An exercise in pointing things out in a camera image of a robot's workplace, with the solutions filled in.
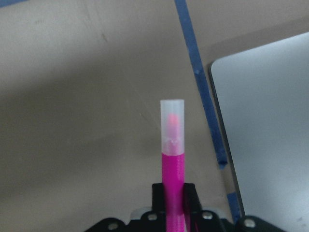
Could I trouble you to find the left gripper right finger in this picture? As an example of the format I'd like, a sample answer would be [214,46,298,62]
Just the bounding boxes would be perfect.
[183,183,202,215]

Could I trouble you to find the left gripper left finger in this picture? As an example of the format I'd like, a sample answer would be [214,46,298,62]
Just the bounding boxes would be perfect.
[152,183,166,214]

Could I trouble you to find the pink marker pen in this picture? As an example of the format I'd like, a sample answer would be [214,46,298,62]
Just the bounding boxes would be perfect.
[160,99,185,232]

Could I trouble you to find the silver laptop notebook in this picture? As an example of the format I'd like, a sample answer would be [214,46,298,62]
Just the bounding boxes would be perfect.
[210,33,309,232]

